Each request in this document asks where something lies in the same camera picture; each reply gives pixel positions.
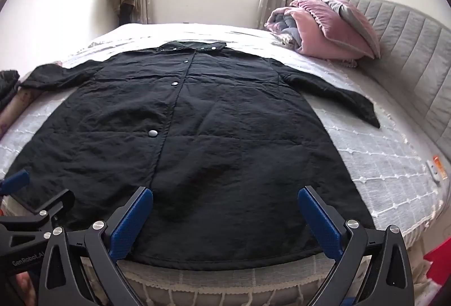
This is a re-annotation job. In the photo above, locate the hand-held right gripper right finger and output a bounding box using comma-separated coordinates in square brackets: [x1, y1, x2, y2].
[298, 185, 416, 306]

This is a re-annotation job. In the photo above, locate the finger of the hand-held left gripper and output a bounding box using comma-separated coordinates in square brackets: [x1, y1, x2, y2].
[0, 189, 76, 232]
[0, 168, 30, 195]

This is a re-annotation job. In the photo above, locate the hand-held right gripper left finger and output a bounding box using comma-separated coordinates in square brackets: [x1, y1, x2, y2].
[37, 186, 154, 306]

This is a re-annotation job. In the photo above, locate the black long coat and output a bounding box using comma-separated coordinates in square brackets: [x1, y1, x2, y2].
[19, 40, 381, 271]

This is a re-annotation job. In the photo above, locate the dark clothes pile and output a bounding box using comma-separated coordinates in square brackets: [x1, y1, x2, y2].
[0, 70, 21, 110]

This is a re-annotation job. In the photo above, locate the bed with grey quilted cover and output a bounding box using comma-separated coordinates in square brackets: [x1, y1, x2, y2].
[0, 22, 445, 306]

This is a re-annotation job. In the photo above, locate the red cloth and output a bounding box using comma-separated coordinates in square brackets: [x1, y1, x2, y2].
[423, 239, 451, 292]

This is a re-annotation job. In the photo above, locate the orange mattress label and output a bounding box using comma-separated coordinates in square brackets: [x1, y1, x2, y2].
[426, 156, 445, 184]

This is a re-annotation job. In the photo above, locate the pink velvet pillow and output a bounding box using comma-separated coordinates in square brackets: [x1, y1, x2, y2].
[289, 0, 376, 60]

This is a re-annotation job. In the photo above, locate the hanging dark garment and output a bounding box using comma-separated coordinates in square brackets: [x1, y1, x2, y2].
[119, 3, 134, 26]

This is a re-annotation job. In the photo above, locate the folded pink and blue quilt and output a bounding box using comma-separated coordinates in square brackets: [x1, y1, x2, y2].
[264, 5, 307, 53]

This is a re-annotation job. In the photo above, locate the grey pillow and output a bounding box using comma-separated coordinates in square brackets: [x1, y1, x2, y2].
[312, 0, 382, 58]

